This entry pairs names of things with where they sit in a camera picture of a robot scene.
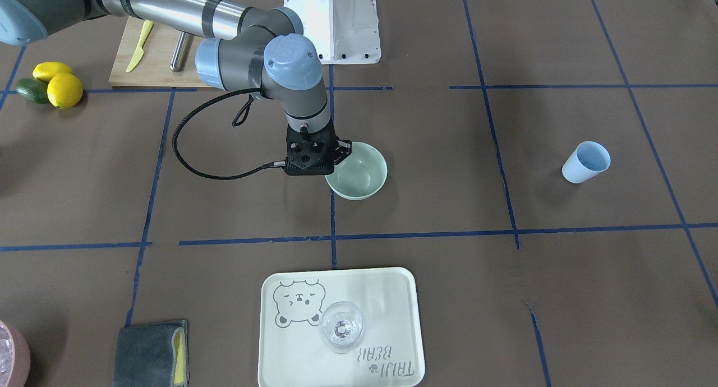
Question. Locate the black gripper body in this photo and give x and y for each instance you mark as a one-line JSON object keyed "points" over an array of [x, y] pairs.
{"points": [[343, 150]]}

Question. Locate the pink bowl of ice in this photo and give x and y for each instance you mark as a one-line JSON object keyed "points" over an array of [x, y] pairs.
{"points": [[15, 356]]}

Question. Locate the grey and yellow folded cloth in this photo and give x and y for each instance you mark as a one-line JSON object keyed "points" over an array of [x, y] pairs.
{"points": [[152, 355]]}

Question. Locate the light blue plastic cup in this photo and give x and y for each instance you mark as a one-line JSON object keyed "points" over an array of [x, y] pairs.
{"points": [[587, 161]]}

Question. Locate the yellow plastic knife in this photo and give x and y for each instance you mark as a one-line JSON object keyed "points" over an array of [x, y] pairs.
{"points": [[138, 53]]}

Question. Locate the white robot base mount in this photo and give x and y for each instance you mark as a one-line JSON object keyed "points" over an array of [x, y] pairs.
{"points": [[344, 32]]}

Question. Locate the yellow lemon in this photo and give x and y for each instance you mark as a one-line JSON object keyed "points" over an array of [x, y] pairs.
{"points": [[64, 90], [46, 71]]}

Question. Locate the steel knife handle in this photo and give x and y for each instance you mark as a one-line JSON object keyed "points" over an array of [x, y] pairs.
{"points": [[181, 50]]}

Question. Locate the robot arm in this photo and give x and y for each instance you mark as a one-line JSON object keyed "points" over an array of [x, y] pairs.
{"points": [[243, 51]]}

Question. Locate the cream bear tray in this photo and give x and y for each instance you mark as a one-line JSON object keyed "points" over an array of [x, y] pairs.
{"points": [[292, 352]]}

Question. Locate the green bowl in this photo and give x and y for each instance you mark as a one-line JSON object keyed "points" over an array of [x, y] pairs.
{"points": [[361, 175]]}

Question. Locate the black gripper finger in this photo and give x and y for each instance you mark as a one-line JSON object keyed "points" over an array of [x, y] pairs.
{"points": [[342, 150]]}

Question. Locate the wooden cutting board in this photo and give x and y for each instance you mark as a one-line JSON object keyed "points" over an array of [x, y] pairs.
{"points": [[154, 68]]}

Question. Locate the clear wine glass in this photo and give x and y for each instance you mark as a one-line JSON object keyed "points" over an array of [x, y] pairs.
{"points": [[342, 327]]}

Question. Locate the green lime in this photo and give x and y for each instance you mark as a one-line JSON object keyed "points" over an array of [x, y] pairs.
{"points": [[33, 90]]}

